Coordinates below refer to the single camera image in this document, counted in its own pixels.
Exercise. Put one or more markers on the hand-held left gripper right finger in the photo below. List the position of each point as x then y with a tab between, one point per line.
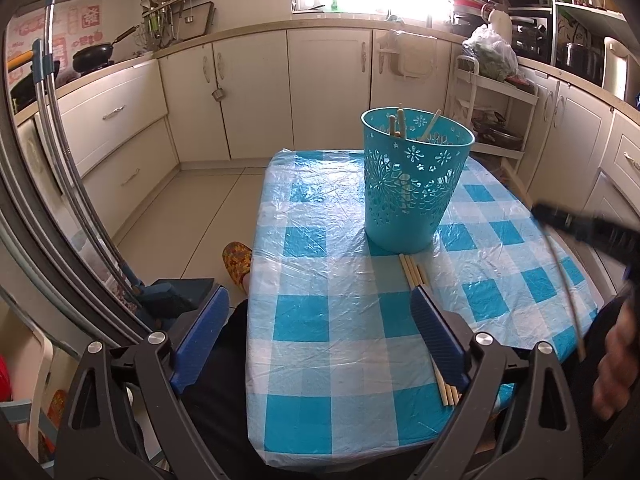
440	335

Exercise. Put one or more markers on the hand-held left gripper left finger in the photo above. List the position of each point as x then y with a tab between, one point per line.
200	330

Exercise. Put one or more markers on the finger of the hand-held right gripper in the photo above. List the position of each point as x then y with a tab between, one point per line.
552	216

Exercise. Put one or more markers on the light wooden chopstick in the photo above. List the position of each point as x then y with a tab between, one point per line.
392	125
401	120
410	272
421	272
434	121
416	272

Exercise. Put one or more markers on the blue plastic perforated basket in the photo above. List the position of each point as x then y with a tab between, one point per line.
415	195

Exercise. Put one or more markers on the person's right hand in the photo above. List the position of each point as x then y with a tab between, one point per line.
617	360

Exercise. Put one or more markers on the yellow patterned slipper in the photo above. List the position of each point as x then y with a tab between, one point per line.
237	262

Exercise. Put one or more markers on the person's leg in dark pants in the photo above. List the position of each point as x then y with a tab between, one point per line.
215	410

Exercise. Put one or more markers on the steel pot with lid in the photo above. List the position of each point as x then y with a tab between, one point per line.
497	132

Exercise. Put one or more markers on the white rolling cart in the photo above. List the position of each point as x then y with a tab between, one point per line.
500	95

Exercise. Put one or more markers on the blue checkered tablecloth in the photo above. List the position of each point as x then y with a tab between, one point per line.
325	260

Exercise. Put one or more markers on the black cooking pot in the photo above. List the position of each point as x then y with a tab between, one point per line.
580	62

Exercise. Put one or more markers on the white electric water boiler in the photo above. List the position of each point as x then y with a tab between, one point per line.
615	67

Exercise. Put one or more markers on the plastic bag of vegetables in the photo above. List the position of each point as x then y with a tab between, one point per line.
490	52

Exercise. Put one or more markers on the black toaster oven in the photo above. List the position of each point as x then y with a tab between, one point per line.
530	37

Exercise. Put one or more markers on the white thermos jug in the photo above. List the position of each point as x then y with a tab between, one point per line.
500	27

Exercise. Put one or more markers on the white counter shelf rack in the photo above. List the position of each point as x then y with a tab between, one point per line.
590	15

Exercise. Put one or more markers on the white hanging door bin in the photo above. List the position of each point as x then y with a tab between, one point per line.
407	57

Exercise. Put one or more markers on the small hanging metal cup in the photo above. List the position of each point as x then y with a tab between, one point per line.
218	95

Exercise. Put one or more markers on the white lower kitchen cabinets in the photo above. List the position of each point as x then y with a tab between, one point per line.
325	90

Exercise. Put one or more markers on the black wok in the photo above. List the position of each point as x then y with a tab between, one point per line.
95	55

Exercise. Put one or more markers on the hanging metal tray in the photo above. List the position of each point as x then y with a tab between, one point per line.
197	22

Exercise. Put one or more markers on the sliding glass door frame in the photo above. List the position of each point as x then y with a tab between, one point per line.
15	220

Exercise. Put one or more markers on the wall utensil rack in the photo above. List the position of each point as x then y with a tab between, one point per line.
160	15

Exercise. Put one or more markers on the red wall stickers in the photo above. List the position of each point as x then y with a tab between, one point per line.
75	25

